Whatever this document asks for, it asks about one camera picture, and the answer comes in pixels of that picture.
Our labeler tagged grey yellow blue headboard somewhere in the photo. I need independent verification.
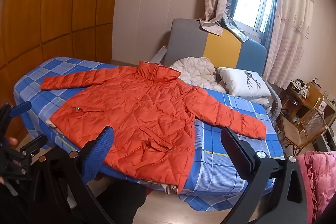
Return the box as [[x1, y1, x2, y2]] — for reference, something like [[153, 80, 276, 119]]
[[165, 18, 268, 75]]

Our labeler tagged wooden wardrobe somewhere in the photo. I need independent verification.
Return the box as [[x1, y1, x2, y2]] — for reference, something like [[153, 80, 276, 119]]
[[0, 0, 126, 140]]

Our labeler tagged white bed rail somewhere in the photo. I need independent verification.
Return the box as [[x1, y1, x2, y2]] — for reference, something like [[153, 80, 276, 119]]
[[150, 46, 168, 64]]

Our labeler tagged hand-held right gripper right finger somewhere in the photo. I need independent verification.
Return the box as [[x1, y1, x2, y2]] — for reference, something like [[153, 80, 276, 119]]
[[220, 126, 315, 224]]

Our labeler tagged grey bed rail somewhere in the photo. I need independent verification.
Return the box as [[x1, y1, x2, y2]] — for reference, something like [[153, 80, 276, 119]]
[[265, 80, 282, 125]]

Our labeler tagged black device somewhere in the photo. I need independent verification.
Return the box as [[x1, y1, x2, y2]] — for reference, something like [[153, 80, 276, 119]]
[[314, 132, 336, 151]]

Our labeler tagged beige patterned curtain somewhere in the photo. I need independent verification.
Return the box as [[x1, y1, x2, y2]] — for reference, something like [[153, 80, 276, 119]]
[[264, 0, 315, 89]]

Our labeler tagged white pillow with deer print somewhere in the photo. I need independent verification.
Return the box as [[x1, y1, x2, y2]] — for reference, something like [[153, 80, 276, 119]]
[[217, 67, 272, 97]]

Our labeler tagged person's dark trouser leg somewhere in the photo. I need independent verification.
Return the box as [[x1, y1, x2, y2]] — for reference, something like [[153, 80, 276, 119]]
[[96, 178, 149, 224]]

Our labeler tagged orange down jacket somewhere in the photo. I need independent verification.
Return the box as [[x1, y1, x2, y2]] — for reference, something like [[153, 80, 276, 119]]
[[40, 61, 267, 194]]

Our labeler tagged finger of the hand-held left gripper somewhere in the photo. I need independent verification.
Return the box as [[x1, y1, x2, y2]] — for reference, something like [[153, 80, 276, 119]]
[[20, 134, 49, 159], [0, 101, 32, 135]]

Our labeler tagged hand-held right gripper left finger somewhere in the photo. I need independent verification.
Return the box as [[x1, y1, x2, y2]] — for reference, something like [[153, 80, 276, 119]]
[[34, 126, 116, 224]]

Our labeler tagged wicker chair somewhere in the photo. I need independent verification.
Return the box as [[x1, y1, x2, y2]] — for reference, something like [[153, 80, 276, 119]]
[[278, 107, 328, 156]]

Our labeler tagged bed with blue plaid sheet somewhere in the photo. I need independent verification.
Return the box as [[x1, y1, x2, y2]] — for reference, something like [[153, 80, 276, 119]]
[[13, 56, 285, 211]]

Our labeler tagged pink ruffled blanket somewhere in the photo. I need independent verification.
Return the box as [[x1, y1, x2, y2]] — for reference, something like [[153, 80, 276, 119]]
[[297, 151, 336, 224]]

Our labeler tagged wooden desk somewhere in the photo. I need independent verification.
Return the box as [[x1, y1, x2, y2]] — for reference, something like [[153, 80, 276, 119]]
[[282, 79, 326, 122]]

